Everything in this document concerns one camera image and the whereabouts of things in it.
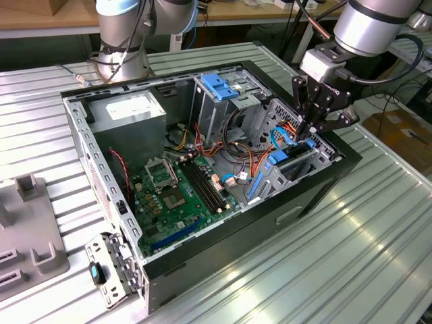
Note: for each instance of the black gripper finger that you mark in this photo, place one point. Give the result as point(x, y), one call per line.
point(341, 122)
point(297, 98)

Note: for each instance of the hard disk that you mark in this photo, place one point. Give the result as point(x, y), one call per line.
point(281, 157)

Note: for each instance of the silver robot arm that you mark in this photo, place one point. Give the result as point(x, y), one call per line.
point(368, 23)

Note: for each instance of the metal disk bay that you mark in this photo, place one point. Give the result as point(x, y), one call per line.
point(274, 180)

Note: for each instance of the cardboard box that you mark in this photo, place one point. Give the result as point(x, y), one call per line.
point(395, 128)

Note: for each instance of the black stand legs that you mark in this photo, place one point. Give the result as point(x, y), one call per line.
point(293, 30)

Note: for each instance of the grey metal drive cage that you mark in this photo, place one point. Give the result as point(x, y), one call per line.
point(216, 116)

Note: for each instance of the small white box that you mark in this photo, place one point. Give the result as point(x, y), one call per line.
point(283, 3)

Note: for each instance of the metal slat side table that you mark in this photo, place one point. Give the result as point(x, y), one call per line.
point(423, 59)

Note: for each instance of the wooden desk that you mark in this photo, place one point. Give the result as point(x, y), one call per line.
point(236, 11)

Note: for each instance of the black RAM slot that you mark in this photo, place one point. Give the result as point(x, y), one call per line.
point(196, 186)
point(205, 184)
point(201, 185)
point(209, 183)

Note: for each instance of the open black PC case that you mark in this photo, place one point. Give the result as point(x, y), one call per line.
point(236, 243)

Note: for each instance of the CPU socket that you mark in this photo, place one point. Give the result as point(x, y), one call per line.
point(173, 200)

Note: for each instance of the grey power supply unit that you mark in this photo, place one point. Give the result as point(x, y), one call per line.
point(135, 135)

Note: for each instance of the green motherboard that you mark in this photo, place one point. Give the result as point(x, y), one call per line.
point(179, 217)

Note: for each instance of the blue expansion slot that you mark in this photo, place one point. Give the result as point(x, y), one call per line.
point(175, 234)

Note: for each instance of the blue black latch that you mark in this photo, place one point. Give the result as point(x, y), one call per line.
point(95, 272)

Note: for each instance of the grey parts rack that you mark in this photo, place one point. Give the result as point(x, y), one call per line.
point(37, 216)

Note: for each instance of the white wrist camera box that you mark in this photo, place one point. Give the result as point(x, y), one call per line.
point(319, 65)

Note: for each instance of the hinged metal card bracket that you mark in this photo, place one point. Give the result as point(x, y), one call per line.
point(113, 251)

